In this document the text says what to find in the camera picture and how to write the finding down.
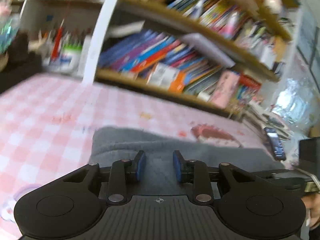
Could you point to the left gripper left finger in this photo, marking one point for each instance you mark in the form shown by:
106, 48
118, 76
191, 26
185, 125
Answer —
124, 172

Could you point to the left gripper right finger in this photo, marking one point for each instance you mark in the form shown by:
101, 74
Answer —
195, 172

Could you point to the person right hand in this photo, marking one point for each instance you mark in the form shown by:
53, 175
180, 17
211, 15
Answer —
312, 202

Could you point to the black smartphone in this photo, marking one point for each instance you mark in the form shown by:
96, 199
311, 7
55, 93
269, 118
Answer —
275, 143

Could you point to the stack of papers and magazines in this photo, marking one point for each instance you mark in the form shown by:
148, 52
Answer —
256, 119

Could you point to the pink sticker tumbler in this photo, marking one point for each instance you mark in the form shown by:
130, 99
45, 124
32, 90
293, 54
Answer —
225, 88

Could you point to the orange white box upper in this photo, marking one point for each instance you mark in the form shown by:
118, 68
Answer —
167, 77

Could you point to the pink cartoon table mat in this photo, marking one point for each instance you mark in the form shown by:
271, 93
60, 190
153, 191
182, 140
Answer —
48, 121

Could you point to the white wooden bookshelf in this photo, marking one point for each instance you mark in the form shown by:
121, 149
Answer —
123, 40

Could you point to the white green lid jar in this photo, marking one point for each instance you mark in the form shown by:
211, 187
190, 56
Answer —
70, 57

